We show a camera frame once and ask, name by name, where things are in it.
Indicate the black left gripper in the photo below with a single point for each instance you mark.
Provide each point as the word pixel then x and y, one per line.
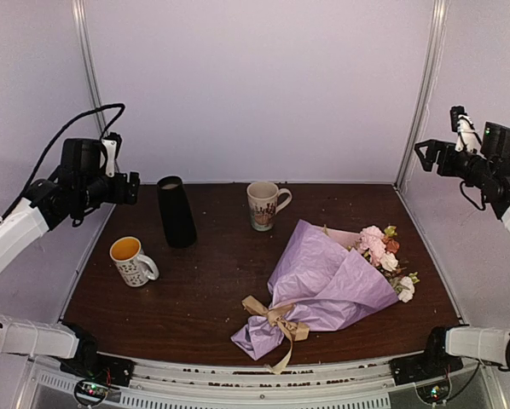
pixel 119 195

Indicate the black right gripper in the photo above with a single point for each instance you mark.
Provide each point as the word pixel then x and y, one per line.
pixel 433 147

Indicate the purple flower bouquet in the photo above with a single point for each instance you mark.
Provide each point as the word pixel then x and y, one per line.
pixel 335 278

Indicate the beige satin ribbon bow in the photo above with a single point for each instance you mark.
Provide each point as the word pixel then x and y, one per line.
pixel 292 331

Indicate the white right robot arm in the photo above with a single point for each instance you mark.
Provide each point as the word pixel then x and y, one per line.
pixel 488 169

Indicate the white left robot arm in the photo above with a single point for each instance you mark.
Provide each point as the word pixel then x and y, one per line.
pixel 85 179

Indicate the black tall vase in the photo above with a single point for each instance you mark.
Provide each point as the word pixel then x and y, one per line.
pixel 175 212

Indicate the floral mug yellow inside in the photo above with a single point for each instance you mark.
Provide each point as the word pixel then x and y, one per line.
pixel 134 266

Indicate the cream printed mug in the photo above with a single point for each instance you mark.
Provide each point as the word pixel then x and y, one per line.
pixel 265 201

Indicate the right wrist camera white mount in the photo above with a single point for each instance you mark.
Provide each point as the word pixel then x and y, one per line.
pixel 467 137

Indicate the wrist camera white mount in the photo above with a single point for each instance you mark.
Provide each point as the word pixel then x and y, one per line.
pixel 110 146
pixel 467 137

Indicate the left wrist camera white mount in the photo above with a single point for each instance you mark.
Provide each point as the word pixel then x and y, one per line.
pixel 110 146

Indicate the right aluminium frame post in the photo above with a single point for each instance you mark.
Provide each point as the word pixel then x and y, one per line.
pixel 429 78

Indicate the aluminium frame post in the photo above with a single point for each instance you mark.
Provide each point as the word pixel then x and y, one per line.
pixel 81 26
pixel 429 78

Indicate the left aluminium frame post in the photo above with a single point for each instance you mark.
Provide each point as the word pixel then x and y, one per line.
pixel 81 26

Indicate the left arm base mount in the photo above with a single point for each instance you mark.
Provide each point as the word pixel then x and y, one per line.
pixel 99 373

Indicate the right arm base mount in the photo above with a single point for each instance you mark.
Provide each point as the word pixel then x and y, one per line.
pixel 430 370

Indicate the white vented front rail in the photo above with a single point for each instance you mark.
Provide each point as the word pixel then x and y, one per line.
pixel 357 384

